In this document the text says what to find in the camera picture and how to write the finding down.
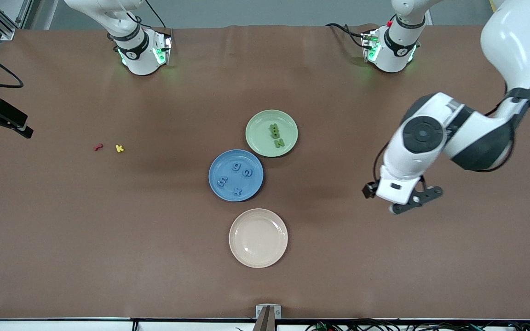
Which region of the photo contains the black right arm base cable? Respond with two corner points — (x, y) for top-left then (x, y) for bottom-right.
(143, 0), (173, 40)

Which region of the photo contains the green plate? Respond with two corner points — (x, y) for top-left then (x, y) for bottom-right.
(245, 109), (299, 158)

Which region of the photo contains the grey metal camera bracket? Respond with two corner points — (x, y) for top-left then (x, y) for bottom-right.
(252, 304), (282, 331)

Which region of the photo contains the black left arm base cable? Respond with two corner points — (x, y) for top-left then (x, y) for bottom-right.
(325, 23), (369, 49)

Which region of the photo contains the beige plate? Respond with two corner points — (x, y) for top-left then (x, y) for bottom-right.
(229, 208), (288, 268)

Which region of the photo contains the blue plate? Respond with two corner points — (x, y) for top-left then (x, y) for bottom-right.
(208, 149), (264, 202)

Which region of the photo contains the brown table cover sheet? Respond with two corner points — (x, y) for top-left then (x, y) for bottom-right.
(0, 24), (530, 320)

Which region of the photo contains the black arm base cable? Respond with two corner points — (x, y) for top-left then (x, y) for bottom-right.
(143, 0), (173, 40)
(325, 23), (369, 49)

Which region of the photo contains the tangled black cable bundle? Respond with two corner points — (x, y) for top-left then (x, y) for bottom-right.
(304, 317), (530, 331)

